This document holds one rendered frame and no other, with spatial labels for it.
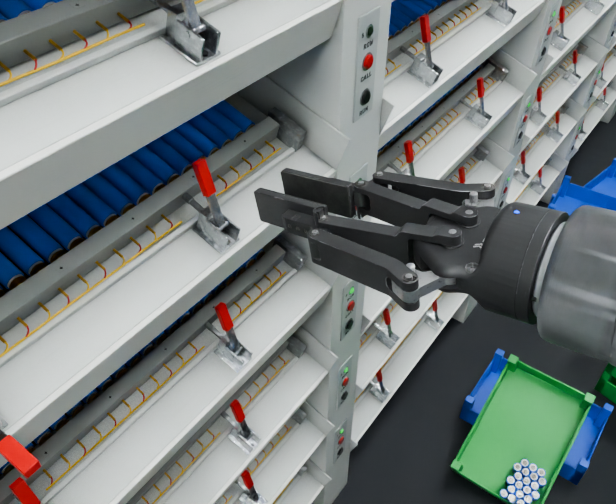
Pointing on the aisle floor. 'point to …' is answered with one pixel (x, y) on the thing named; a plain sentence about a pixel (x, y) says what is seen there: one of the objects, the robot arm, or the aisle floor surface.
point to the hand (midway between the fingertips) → (303, 202)
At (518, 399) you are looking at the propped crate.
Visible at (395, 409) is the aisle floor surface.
